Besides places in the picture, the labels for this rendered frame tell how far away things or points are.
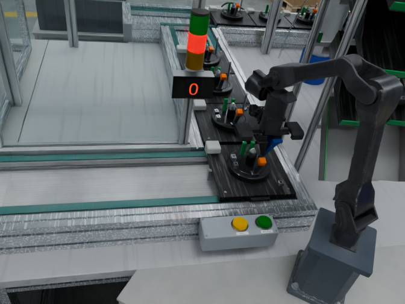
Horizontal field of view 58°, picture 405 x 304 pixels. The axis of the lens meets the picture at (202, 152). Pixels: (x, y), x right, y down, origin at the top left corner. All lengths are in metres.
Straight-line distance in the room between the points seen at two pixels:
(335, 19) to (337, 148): 0.83
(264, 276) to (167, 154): 0.49
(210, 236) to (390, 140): 0.68
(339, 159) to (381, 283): 0.38
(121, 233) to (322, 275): 0.53
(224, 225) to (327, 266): 0.28
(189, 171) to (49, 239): 0.47
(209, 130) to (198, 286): 0.55
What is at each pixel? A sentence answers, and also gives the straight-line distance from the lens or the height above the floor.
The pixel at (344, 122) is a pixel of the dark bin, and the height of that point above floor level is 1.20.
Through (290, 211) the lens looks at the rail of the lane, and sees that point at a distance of 1.12.
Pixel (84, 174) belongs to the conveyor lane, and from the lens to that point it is 1.20.
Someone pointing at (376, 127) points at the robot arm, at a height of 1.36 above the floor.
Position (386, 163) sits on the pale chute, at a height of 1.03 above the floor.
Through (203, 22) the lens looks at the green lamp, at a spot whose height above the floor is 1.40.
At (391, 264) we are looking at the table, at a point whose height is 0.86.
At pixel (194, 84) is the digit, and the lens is 1.07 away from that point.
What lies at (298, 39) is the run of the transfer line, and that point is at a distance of 2.40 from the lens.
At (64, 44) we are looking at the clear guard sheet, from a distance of 1.07.
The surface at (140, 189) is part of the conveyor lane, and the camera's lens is 1.15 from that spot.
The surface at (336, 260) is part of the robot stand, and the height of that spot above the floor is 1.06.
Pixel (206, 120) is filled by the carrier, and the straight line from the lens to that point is 1.36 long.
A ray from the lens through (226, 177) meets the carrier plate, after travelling 1.14.
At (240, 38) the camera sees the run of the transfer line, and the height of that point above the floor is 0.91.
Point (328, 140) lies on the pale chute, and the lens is 1.23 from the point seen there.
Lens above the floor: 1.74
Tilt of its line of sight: 39 degrees down
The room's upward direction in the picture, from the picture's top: 9 degrees clockwise
